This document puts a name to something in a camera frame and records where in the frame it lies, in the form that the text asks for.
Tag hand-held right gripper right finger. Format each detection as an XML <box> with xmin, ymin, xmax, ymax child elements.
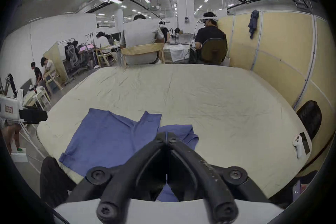
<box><xmin>167</xmin><ymin>132</ymin><xmax>269</xmax><ymax>224</ymax></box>

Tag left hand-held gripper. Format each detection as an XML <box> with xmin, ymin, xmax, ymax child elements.
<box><xmin>0</xmin><ymin>89</ymin><xmax>48</xmax><ymax>124</ymax></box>

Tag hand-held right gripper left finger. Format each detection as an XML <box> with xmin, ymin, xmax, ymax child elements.
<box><xmin>66</xmin><ymin>132</ymin><xmax>167</xmax><ymax>224</ymax></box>

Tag blue shirt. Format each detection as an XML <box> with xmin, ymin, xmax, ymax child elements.
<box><xmin>59</xmin><ymin>107</ymin><xmax>199</xmax><ymax>202</ymax></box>

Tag wooden chair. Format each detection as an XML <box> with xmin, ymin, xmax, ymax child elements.
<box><xmin>120</xmin><ymin>43</ymin><xmax>165</xmax><ymax>66</ymax></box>
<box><xmin>43</xmin><ymin>69</ymin><xmax>65</xmax><ymax>91</ymax></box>
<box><xmin>96</xmin><ymin>46</ymin><xmax>118</xmax><ymax>67</ymax></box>

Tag person's legs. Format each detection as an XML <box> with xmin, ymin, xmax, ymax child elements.
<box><xmin>40</xmin><ymin>157</ymin><xmax>77</xmax><ymax>209</ymax></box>

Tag grey office chair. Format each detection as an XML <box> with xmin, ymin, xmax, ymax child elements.
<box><xmin>65</xmin><ymin>43</ymin><xmax>84</xmax><ymax>77</ymax></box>

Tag white hand controller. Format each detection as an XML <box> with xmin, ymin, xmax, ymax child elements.
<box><xmin>293</xmin><ymin>134</ymin><xmax>306</xmax><ymax>159</ymax></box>

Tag black phone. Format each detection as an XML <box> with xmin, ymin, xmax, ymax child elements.
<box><xmin>300</xmin><ymin>132</ymin><xmax>311</xmax><ymax>154</ymax></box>

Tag black office chair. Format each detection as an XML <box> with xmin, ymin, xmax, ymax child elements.
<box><xmin>200</xmin><ymin>38</ymin><xmax>228</xmax><ymax>65</ymax></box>

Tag table with white cloth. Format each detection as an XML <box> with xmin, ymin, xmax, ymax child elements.
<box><xmin>163</xmin><ymin>33</ymin><xmax>196</xmax><ymax>62</ymax></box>

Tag blue hanging garment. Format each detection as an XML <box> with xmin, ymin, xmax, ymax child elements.
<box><xmin>248</xmin><ymin>10</ymin><xmax>260</xmax><ymax>40</ymax></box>

